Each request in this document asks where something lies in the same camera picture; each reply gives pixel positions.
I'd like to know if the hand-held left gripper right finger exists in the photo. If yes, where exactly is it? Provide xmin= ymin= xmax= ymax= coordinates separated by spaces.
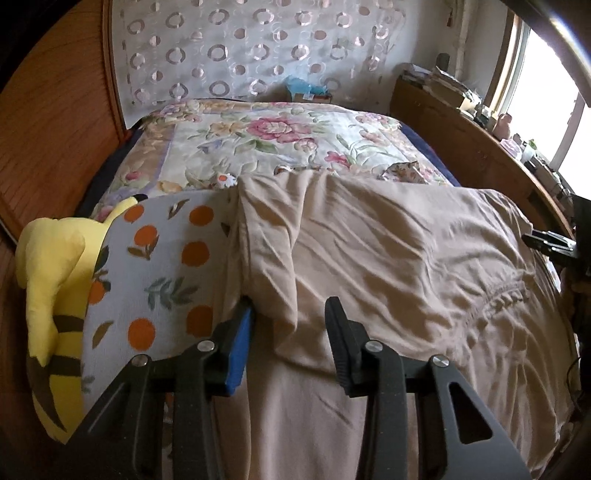
xmin=324 ymin=296 xmax=532 ymax=480

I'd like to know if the yellow plush toy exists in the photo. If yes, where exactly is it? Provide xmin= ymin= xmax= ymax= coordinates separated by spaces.
xmin=16 ymin=196 xmax=148 ymax=444

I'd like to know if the beige printed t-shirt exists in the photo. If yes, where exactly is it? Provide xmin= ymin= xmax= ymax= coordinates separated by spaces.
xmin=228 ymin=168 xmax=583 ymax=480

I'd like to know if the sheer circle pattern curtain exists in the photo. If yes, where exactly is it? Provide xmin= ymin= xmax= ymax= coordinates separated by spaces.
xmin=108 ymin=0 xmax=407 ymax=125

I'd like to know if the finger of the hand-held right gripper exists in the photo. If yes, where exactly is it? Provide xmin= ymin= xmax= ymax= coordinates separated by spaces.
xmin=522 ymin=231 xmax=578 ymax=254

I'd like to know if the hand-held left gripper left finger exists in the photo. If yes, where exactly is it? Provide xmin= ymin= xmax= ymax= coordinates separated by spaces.
xmin=69 ymin=295 xmax=254 ymax=480

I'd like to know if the floral quilt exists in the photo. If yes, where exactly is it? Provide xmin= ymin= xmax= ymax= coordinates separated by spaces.
xmin=90 ymin=98 xmax=455 ymax=222

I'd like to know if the wooden side cabinet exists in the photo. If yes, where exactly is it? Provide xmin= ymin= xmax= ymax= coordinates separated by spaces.
xmin=390 ymin=76 xmax=578 ymax=241

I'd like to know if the wooden slatted wardrobe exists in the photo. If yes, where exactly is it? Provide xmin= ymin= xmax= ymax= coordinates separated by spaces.
xmin=0 ymin=0 xmax=134 ymax=296

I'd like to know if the pile of papers and boxes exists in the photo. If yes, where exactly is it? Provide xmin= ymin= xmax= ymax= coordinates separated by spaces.
xmin=402 ymin=53 xmax=481 ymax=112

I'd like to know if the orange fruit print bed sheet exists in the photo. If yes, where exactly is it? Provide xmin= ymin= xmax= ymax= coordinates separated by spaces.
xmin=81 ymin=189 xmax=241 ymax=416

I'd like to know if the window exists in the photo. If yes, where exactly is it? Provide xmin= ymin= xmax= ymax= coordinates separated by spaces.
xmin=485 ymin=9 xmax=591 ymax=181

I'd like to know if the blue tissue box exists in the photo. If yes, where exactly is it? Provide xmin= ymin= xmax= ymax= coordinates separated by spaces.
xmin=284 ymin=75 xmax=333 ymax=103

